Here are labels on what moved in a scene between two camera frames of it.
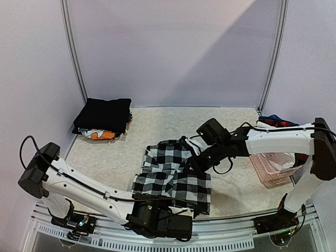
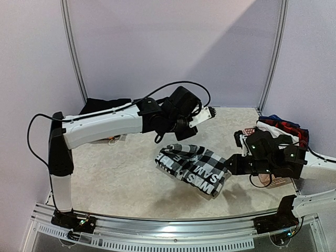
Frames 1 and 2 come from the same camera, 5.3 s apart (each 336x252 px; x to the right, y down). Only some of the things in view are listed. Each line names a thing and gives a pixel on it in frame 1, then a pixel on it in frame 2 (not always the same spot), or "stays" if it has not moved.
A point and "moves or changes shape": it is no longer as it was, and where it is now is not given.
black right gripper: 197,161 to 237,165
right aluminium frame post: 277,54 stays
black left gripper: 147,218 to 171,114
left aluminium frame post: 71,38 stays
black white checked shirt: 162,174 moves or changes shape
